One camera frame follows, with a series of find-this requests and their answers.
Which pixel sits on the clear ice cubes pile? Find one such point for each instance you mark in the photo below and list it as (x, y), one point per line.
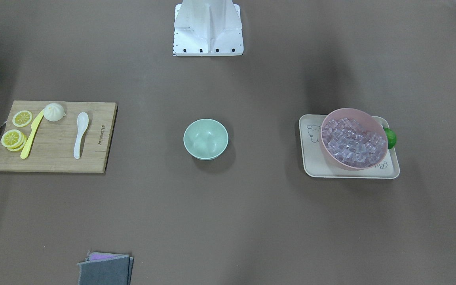
(352, 144)

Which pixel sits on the white ceramic spoon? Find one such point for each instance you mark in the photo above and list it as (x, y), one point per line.
(82, 124)

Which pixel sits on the mint green bowl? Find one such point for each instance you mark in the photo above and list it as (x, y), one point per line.
(205, 139)

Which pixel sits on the pink bowl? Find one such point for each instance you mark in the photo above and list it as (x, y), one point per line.
(363, 118)

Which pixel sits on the beige plastic tray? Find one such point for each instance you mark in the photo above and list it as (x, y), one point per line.
(316, 164)

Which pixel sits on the green lime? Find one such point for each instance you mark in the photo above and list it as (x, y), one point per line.
(391, 137)

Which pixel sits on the grey folded cloth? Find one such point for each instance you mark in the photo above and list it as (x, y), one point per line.
(110, 271)

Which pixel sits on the purple cloth underneath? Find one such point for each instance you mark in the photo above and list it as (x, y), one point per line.
(100, 256)

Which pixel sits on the white steamed bun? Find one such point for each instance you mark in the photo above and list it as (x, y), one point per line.
(54, 112)

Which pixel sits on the yellow plastic knife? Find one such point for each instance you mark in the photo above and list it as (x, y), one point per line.
(34, 128)

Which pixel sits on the lemon slice bottom stacked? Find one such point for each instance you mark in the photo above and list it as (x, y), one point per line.
(20, 145)

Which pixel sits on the lemon slice upper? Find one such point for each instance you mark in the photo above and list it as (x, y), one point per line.
(22, 118)

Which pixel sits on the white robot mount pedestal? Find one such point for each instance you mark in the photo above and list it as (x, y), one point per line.
(207, 28)

